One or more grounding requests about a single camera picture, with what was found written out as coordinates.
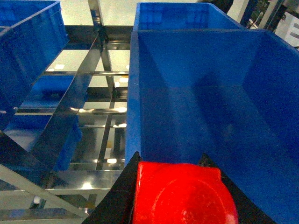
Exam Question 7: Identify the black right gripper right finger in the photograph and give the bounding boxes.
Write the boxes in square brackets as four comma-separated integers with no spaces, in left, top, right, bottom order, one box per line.
[197,152,278,224]

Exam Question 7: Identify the large blue bin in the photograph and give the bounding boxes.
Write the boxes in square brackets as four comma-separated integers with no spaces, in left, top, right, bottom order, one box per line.
[125,29,299,224]
[0,0,69,130]

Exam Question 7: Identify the large blue bin front left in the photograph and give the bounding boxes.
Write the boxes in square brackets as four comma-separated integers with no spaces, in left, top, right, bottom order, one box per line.
[0,0,69,130]

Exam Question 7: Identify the large blue bin front right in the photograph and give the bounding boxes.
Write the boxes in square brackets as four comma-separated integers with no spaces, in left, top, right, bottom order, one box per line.
[125,29,299,224]

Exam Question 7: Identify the blue bin rear right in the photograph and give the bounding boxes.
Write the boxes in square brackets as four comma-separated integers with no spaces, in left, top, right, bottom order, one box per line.
[133,2,245,31]

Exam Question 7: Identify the red toy block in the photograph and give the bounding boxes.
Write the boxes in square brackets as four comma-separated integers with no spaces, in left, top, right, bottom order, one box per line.
[132,161,239,224]

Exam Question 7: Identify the steel rack center post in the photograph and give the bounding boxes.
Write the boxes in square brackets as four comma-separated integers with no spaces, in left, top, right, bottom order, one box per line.
[87,0,117,103]

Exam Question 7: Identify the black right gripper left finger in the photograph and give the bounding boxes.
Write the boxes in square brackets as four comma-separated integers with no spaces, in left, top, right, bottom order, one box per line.
[83,152,142,224]

